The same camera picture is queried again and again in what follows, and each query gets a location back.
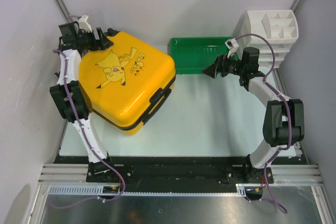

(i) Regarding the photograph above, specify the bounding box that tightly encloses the green plastic tray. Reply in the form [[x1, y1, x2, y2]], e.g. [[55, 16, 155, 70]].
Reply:
[[167, 37, 231, 74]]

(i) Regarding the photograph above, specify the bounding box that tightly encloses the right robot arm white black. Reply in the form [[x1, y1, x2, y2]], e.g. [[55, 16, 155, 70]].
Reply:
[[202, 47, 305, 183]]

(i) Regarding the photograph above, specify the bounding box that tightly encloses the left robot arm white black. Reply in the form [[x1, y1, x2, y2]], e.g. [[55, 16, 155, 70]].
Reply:
[[49, 21, 122, 182]]

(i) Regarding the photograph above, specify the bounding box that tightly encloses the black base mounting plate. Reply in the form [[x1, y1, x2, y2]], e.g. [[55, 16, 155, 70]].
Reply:
[[53, 155, 308, 185]]

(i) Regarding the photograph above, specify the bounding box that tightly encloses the yellow Pikachu hard-shell suitcase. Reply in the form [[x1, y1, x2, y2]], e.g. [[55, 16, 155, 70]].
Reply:
[[79, 28, 176, 135]]

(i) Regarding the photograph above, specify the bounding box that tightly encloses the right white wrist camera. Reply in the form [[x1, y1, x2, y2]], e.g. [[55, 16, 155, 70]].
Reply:
[[225, 38, 239, 57]]

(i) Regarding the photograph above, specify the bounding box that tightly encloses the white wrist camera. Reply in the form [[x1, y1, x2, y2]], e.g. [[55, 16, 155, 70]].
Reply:
[[77, 15, 92, 33], [225, 38, 239, 57]]

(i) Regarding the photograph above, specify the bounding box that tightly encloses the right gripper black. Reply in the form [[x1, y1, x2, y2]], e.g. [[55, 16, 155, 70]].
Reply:
[[201, 51, 245, 79]]

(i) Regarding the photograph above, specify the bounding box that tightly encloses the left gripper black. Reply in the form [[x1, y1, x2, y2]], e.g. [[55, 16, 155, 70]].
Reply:
[[78, 29, 116, 52]]

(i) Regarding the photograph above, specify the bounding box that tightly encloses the white plastic drawer organizer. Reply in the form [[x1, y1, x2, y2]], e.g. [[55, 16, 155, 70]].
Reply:
[[232, 9, 299, 69]]

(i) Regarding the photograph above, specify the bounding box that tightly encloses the grey slotted cable duct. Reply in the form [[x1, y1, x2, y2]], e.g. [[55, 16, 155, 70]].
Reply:
[[48, 183, 268, 197]]

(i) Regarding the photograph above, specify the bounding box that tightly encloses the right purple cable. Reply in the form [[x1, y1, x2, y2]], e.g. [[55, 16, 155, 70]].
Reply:
[[232, 34, 293, 214]]

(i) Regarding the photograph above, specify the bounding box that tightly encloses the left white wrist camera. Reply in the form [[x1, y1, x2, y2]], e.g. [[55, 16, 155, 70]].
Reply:
[[77, 15, 92, 33]]

